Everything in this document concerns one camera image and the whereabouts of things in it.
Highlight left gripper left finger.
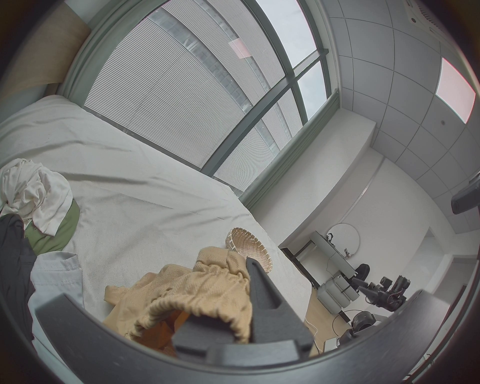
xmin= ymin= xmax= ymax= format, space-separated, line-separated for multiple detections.
xmin=172 ymin=313 xmax=236 ymax=364

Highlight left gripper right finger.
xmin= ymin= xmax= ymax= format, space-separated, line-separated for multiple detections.
xmin=245 ymin=257 xmax=314 ymax=359

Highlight tan shorts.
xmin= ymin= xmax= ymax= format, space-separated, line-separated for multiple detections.
xmin=103 ymin=246 xmax=253 ymax=357

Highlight round woven basket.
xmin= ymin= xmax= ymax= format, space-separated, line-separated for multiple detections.
xmin=225 ymin=227 xmax=272 ymax=272

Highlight pale blue garment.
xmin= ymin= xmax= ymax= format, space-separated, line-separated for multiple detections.
xmin=29 ymin=252 xmax=84 ymax=340

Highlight bed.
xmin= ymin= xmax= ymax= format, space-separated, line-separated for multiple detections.
xmin=0 ymin=4 xmax=327 ymax=379

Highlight green garment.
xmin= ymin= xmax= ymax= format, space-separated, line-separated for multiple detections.
xmin=24 ymin=199 xmax=80 ymax=256

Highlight black garment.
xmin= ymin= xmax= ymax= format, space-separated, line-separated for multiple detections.
xmin=0 ymin=214 xmax=38 ymax=338

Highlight white garment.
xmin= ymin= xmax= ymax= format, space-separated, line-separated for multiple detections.
xmin=0 ymin=158 xmax=74 ymax=237

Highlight grey dressing table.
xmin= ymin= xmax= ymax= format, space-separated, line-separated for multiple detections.
xmin=314 ymin=229 xmax=361 ymax=314

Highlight dark grey round chair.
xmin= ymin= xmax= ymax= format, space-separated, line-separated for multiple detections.
xmin=350 ymin=310 xmax=379 ymax=334

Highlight round mirror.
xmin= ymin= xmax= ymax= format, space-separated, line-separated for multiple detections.
xmin=328 ymin=223 xmax=361 ymax=259

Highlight grey-green curtain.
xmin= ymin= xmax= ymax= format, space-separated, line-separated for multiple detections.
xmin=59 ymin=0 xmax=162 ymax=109
xmin=239 ymin=90 xmax=342 ymax=209

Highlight window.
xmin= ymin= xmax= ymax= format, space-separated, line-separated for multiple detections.
xmin=80 ymin=0 xmax=334 ymax=196

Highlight ceiling light panel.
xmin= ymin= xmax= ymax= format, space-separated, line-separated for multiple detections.
xmin=436 ymin=57 xmax=477 ymax=124

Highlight ceiling air vent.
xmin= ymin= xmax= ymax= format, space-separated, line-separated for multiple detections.
xmin=403 ymin=0 xmax=451 ymax=29

